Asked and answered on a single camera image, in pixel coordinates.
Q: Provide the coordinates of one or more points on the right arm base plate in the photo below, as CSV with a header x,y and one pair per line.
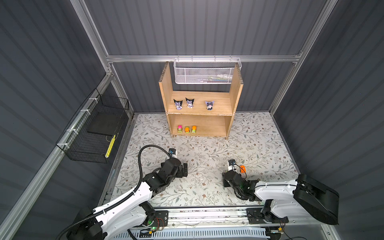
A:
x,y
258,216

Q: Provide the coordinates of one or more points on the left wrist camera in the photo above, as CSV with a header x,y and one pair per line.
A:
x,y
173,152

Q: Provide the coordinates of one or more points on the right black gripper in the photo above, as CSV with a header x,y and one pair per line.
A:
x,y
224,182

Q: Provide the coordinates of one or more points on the black wire basket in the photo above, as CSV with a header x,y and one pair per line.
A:
x,y
87,139

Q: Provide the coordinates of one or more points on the yellow green marker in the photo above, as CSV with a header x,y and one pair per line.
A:
x,y
110,147

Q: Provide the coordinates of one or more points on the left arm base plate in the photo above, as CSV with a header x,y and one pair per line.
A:
x,y
156,219

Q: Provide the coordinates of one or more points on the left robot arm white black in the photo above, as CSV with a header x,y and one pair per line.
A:
x,y
130,210

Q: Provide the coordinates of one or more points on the wooden two-tier shelf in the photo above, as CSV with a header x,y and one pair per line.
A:
x,y
214,123

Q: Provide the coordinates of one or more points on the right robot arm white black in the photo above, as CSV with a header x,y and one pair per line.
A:
x,y
303,197

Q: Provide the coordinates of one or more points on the orange toy bulldozer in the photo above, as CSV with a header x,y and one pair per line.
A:
x,y
242,169

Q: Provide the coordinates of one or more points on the white ribbed cable duct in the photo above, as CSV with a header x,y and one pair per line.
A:
x,y
205,233

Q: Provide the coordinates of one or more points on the black purple figurine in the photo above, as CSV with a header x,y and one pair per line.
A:
x,y
190,103
178,104
209,105

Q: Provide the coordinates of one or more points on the white wire mesh basket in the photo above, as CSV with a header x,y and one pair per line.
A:
x,y
205,73

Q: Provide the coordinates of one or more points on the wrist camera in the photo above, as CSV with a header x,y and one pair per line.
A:
x,y
173,152
232,165

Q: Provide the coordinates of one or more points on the aluminium rail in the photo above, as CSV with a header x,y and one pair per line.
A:
x,y
210,217

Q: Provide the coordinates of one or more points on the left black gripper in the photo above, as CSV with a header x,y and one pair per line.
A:
x,y
181,173

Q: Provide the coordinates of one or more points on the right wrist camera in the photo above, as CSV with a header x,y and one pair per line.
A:
x,y
232,165

